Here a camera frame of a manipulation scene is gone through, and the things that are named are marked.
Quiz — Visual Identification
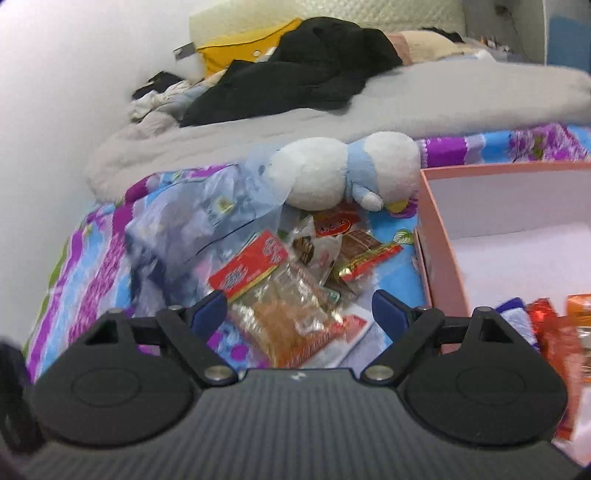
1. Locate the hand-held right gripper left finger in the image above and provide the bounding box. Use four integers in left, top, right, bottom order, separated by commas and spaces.
83, 290, 239, 387

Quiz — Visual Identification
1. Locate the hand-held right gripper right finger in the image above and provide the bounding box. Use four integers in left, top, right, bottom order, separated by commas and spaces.
360, 290, 518, 385

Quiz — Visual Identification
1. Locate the brown red snack packet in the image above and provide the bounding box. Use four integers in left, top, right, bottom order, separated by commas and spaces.
333, 230, 404, 284

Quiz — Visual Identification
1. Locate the pink cardboard box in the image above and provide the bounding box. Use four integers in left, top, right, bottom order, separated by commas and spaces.
412, 161, 591, 462

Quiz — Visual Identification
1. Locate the red label clear snack packet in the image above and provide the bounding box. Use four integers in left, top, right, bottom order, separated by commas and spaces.
208, 231, 376, 369

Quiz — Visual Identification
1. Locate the blue and white snack packet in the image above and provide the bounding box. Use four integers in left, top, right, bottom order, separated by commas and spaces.
496, 298, 539, 352

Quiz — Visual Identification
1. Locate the small orange packet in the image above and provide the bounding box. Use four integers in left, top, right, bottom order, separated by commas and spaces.
566, 293, 591, 329

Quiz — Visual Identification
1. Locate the orange snack packet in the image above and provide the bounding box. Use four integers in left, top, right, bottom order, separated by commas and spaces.
539, 323, 591, 442

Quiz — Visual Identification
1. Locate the clear plastic bag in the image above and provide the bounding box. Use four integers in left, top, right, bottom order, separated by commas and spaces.
124, 143, 297, 317

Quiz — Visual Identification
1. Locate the red packet with white label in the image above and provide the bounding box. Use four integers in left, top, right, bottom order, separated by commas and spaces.
313, 210, 363, 239

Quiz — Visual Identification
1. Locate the brown snack in clear wrapper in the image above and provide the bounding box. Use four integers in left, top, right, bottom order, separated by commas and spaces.
288, 233, 343, 274

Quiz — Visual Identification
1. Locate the floral printed bed sheet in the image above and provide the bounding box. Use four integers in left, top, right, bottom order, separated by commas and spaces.
23, 122, 591, 385

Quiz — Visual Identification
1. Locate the white and blue plush toy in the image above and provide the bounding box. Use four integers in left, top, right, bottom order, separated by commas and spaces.
263, 131, 422, 214

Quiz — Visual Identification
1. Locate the grey duvet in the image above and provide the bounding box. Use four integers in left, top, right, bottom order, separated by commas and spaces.
85, 58, 591, 205

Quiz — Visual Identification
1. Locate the pile of clothes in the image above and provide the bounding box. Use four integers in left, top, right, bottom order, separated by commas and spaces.
129, 71, 219, 123

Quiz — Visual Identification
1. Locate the black jacket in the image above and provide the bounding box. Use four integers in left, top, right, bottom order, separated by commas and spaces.
180, 17, 405, 128

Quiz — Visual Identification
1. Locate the pink cloth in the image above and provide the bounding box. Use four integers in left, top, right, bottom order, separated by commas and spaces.
385, 31, 413, 66

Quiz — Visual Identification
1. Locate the yellow pillow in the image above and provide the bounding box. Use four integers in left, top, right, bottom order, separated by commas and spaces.
196, 17, 304, 77

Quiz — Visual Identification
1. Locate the beige pillow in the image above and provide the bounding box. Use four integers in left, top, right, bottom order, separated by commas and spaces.
399, 30, 468, 64

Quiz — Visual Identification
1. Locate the black cloth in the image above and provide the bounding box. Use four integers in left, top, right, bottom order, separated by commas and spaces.
418, 27, 465, 44

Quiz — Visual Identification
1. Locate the cream quilted headboard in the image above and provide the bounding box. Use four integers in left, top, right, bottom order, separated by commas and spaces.
189, 0, 465, 45

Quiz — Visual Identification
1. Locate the blue panel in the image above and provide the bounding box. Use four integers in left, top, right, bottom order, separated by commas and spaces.
545, 14, 591, 73

